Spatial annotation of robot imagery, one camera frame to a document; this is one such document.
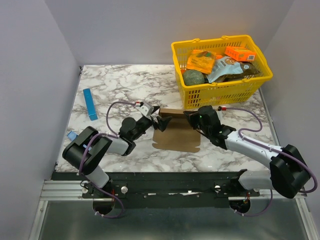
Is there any brown cardboard box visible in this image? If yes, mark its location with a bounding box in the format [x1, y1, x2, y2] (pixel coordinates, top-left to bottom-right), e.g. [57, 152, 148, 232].
[152, 108, 201, 153]

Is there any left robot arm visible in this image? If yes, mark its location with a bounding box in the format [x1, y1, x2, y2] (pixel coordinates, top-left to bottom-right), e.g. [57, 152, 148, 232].
[62, 103, 173, 198]

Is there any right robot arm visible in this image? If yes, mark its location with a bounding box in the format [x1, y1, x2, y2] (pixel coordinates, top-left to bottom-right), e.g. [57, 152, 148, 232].
[184, 105, 318, 199]

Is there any orange carton box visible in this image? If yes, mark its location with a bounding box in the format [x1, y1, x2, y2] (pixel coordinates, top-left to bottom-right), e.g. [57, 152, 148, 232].
[224, 46, 256, 62]

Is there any yellow plastic basket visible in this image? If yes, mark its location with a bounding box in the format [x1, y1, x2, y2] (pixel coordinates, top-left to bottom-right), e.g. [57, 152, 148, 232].
[171, 34, 273, 109]

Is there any green round melon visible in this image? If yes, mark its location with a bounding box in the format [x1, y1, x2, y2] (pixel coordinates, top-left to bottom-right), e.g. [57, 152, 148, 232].
[182, 69, 205, 86]

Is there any orange snack pouch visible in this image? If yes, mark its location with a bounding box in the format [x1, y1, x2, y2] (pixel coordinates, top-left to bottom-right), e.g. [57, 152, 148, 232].
[186, 49, 216, 75]

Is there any light blue snack bag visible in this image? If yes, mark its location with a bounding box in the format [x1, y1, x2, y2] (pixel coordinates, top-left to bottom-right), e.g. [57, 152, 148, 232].
[207, 56, 244, 84]

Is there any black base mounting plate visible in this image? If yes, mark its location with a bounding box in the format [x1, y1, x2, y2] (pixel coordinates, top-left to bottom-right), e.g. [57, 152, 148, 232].
[51, 170, 270, 211]

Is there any long blue bar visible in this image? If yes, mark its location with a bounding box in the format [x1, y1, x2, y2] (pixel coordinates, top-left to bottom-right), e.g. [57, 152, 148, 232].
[83, 88, 98, 121]

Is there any small blue block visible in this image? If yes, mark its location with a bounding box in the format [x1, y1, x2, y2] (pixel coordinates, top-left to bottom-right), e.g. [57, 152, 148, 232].
[66, 131, 78, 141]

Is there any dark brown snack bag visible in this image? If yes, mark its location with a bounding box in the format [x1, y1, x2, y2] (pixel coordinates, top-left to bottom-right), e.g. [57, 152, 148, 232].
[216, 62, 261, 83]

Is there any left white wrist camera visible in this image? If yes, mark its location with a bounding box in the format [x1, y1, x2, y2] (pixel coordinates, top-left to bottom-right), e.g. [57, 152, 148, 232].
[138, 102, 154, 117]

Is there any aluminium frame rail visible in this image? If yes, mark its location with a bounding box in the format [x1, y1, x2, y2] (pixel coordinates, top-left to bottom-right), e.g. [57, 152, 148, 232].
[30, 180, 319, 240]

